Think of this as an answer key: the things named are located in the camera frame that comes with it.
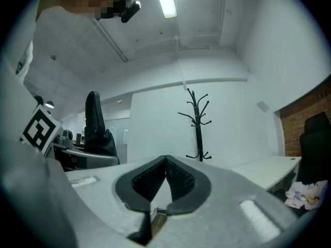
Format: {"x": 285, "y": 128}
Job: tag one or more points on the black office chair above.
{"x": 316, "y": 143}

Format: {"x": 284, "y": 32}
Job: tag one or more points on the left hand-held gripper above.
{"x": 38, "y": 130}

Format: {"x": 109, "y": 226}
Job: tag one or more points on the round ceiling detector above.
{"x": 53, "y": 57}

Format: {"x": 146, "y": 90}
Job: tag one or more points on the black metal coat rack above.
{"x": 198, "y": 138}

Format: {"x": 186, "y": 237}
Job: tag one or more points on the dark pendant lamp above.
{"x": 38, "y": 100}
{"x": 49, "y": 104}

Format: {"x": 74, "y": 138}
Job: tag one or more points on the white desk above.
{"x": 269, "y": 168}

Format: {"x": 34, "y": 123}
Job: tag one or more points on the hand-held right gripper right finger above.
{"x": 219, "y": 216}

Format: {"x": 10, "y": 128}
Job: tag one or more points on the black head-worn camera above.
{"x": 130, "y": 12}

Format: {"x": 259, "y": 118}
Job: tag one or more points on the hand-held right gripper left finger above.
{"x": 103, "y": 190}

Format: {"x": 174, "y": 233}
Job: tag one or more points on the white ceiling pipes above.
{"x": 111, "y": 40}

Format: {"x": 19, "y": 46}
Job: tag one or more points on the white wall conduit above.
{"x": 181, "y": 63}

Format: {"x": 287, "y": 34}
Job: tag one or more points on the grey wall plate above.
{"x": 263, "y": 106}

